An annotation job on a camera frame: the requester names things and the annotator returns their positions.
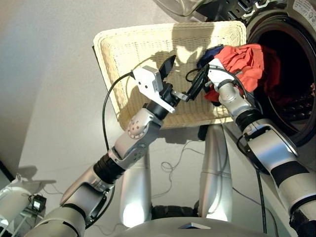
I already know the navy blue garment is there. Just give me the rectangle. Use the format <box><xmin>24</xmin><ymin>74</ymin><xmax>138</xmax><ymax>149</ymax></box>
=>
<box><xmin>197</xmin><ymin>44</ymin><xmax>225</xmax><ymax>69</ymax></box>

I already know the red garment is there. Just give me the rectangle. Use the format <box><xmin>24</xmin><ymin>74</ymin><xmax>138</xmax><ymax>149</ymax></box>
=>
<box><xmin>204</xmin><ymin>43</ymin><xmax>282</xmax><ymax>103</ymax></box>

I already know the pale woven basket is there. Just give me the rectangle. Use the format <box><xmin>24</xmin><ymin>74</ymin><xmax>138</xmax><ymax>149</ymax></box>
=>
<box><xmin>93</xmin><ymin>21</ymin><xmax>247</xmax><ymax>130</ymax></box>

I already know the grey washing machine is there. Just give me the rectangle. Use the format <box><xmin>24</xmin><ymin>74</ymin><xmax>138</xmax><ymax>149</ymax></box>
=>
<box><xmin>195</xmin><ymin>0</ymin><xmax>316</xmax><ymax>237</ymax></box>

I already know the round glass washer door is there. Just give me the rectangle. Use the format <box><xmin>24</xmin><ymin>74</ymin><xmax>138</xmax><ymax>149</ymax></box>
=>
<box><xmin>153</xmin><ymin>0</ymin><xmax>215</xmax><ymax>17</ymax></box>

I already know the silver robot leg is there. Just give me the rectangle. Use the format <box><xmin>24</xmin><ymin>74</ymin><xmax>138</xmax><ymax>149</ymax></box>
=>
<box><xmin>119</xmin><ymin>145</ymin><xmax>153</xmax><ymax>228</ymax></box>
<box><xmin>198</xmin><ymin>124</ymin><xmax>234</xmax><ymax>222</ymax></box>

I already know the white washer warning sticker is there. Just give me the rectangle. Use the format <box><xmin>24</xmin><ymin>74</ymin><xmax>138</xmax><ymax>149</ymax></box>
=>
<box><xmin>293</xmin><ymin>0</ymin><xmax>316</xmax><ymax>15</ymax></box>

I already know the silver robot torso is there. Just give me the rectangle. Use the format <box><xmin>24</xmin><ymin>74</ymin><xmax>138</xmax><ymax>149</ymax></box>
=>
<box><xmin>108</xmin><ymin>204</ymin><xmax>272</xmax><ymax>237</ymax></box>

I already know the small black power adapter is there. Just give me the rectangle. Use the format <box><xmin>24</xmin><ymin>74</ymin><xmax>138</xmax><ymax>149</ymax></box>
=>
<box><xmin>31</xmin><ymin>195</ymin><xmax>46</xmax><ymax>210</ymax></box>

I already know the white rounded device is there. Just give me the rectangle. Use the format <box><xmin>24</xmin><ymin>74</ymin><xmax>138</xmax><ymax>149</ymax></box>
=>
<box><xmin>0</xmin><ymin>186</ymin><xmax>33</xmax><ymax>237</ymax></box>

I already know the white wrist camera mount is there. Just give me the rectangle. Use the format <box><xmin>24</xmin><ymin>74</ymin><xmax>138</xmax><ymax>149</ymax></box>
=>
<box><xmin>208</xmin><ymin>58</ymin><xmax>235</xmax><ymax>91</ymax></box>
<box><xmin>132</xmin><ymin>65</ymin><xmax>176</xmax><ymax>114</ymax></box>

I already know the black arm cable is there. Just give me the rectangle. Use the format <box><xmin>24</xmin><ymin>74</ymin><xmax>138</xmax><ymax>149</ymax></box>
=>
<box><xmin>85</xmin><ymin>71</ymin><xmax>135</xmax><ymax>228</ymax></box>
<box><xmin>185</xmin><ymin>67</ymin><xmax>269</xmax><ymax>234</ymax></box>

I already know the thin grey floor cable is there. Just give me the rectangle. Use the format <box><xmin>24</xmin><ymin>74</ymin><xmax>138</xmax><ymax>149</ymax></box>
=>
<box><xmin>152</xmin><ymin>140</ymin><xmax>205</xmax><ymax>199</ymax></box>

